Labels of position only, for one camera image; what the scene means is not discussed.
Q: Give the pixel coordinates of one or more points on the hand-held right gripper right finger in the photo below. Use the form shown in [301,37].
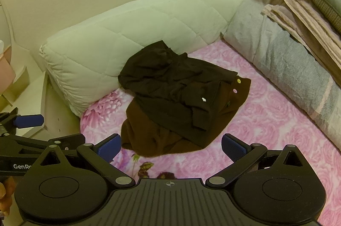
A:
[233,147]

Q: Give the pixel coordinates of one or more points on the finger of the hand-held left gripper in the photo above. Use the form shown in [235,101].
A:
[69,140]
[29,121]

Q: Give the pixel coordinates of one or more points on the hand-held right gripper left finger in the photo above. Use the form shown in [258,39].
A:
[110,148]

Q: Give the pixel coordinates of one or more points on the person's left hand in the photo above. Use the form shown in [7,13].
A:
[5,196]

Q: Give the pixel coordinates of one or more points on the white bedside cabinet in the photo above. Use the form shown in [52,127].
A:
[34,82]

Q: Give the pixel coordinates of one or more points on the pink floral bed sheet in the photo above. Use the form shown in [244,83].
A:
[266,122]

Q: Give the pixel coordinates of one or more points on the pink box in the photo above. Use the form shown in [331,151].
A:
[6,74]

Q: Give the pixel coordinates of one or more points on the black garment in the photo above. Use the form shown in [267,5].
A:
[165,77]

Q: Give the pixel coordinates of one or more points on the grey rolled blanket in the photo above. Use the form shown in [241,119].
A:
[279,55]

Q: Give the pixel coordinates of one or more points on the white quilted bolster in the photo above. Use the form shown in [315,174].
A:
[133,26]

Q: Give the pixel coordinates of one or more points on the beige striped folded blanket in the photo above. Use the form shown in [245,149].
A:
[301,10]

